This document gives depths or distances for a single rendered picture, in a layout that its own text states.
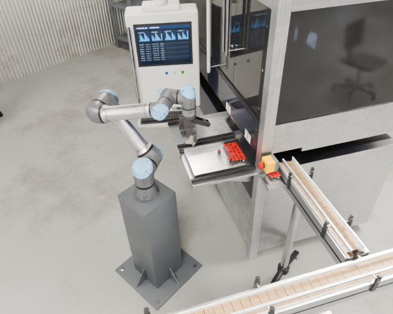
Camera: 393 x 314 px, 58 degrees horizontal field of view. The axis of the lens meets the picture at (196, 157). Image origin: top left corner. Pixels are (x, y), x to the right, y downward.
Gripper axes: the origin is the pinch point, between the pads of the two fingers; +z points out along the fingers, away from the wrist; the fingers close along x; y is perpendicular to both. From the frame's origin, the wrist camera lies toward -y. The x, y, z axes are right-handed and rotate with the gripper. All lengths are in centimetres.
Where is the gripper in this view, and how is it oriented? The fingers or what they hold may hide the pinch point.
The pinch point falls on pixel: (194, 144)
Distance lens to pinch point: 197.1
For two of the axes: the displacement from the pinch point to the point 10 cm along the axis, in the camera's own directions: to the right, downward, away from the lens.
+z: 0.3, 7.7, 6.3
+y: -9.6, 2.0, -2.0
